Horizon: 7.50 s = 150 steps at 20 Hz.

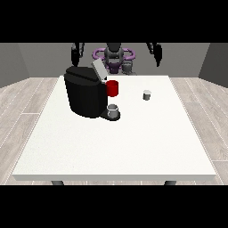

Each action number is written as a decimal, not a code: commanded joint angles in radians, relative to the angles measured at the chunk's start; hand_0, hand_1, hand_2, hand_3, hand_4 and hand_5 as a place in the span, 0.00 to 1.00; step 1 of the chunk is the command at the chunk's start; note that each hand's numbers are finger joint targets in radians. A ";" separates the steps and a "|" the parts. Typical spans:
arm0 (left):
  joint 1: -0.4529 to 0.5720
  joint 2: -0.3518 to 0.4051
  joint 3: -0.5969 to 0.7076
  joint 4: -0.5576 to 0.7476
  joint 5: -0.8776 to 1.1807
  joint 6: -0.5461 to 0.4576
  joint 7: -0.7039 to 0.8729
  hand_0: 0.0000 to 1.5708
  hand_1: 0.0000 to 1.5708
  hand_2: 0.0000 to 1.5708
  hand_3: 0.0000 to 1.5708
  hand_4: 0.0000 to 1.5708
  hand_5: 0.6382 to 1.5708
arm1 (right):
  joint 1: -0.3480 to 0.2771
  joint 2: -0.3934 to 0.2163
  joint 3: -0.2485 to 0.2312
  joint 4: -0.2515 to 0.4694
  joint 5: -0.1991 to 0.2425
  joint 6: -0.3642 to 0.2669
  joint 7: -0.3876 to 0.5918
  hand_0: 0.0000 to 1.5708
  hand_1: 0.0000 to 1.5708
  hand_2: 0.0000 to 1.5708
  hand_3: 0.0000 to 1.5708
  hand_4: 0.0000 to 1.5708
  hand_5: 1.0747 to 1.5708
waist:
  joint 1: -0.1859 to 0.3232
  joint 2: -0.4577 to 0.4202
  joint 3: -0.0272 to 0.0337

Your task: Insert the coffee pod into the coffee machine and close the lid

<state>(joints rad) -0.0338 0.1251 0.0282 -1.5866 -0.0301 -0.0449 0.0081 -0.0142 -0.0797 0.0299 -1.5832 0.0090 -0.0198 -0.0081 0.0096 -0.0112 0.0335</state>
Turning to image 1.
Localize grey robot trunk purple rings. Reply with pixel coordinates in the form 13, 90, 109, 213
92, 43, 138, 76

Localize pale grey machine lid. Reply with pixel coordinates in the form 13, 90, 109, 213
91, 58, 108, 82

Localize small grey coffee pod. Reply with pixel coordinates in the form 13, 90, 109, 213
142, 89, 151, 102

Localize black coffee machine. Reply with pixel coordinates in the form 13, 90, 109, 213
63, 65, 121, 122

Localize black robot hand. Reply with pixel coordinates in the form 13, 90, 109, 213
146, 43, 164, 68
70, 43, 86, 68

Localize small grey cup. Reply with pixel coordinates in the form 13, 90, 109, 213
107, 103, 119, 118

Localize red pod holder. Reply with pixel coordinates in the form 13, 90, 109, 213
105, 79, 119, 98

